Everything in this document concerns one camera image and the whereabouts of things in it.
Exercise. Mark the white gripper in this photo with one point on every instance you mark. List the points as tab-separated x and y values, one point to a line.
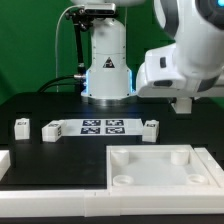
182	105

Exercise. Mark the white square tabletop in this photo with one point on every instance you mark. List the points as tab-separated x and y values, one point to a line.
170	170

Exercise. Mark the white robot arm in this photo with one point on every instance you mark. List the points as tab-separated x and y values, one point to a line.
193	66

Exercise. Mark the white obstacle fence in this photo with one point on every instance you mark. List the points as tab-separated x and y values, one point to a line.
89	203

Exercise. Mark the white marker base plate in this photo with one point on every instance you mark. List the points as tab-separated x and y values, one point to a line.
103	127

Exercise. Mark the black camera on stand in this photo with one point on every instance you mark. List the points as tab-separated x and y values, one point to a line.
82	19

